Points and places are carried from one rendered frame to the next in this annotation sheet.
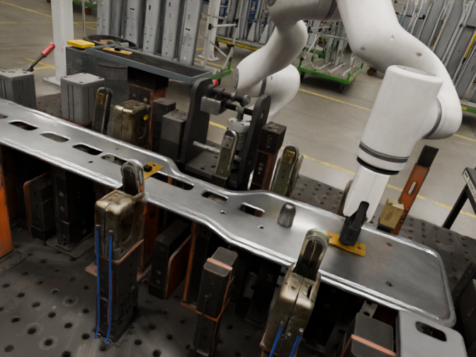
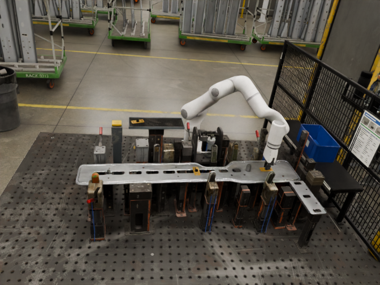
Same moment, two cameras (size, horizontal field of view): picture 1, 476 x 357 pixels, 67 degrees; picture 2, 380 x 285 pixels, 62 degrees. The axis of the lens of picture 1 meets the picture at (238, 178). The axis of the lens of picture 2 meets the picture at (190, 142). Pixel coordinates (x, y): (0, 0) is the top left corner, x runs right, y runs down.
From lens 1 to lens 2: 1.43 m
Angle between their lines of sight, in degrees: 25
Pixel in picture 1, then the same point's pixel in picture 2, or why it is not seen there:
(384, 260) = (277, 169)
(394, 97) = (277, 132)
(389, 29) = (268, 110)
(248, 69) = (191, 110)
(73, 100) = (143, 153)
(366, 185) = (273, 153)
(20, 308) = (175, 236)
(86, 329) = (199, 231)
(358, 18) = (258, 108)
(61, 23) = not seen: outside the picture
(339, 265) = not seen: hidden behind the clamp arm
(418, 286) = (288, 173)
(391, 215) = not seen: hidden behind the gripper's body
